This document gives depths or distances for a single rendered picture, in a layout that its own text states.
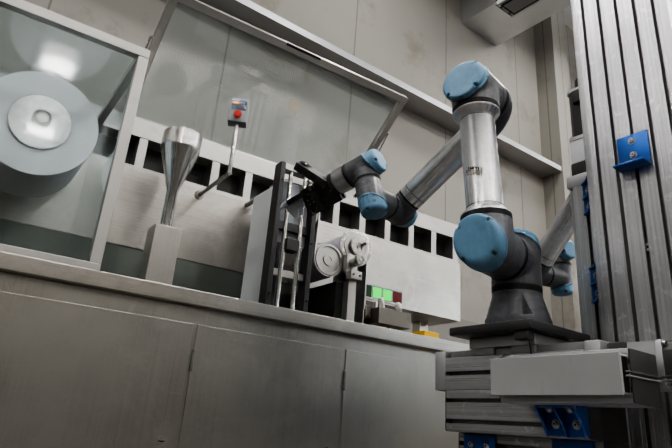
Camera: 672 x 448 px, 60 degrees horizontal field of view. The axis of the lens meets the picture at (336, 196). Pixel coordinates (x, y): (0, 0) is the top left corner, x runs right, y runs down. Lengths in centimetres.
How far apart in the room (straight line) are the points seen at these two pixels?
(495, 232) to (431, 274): 173
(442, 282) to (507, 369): 186
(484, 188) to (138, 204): 138
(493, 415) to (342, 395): 63
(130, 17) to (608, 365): 386
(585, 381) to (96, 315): 111
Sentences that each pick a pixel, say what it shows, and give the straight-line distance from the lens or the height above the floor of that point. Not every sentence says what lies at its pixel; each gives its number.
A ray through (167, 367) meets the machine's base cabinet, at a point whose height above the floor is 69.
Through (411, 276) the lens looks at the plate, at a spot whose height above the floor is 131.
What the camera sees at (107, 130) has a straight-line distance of 177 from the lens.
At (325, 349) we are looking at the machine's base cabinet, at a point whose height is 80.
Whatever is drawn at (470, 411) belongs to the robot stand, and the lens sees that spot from 142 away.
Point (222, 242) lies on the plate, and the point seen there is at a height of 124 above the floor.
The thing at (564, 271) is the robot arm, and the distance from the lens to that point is 221.
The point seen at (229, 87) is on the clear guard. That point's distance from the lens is 244.
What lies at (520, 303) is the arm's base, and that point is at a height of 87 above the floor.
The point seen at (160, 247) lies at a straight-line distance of 201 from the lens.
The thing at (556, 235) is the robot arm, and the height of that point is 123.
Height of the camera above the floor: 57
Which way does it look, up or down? 22 degrees up
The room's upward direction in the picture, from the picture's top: 5 degrees clockwise
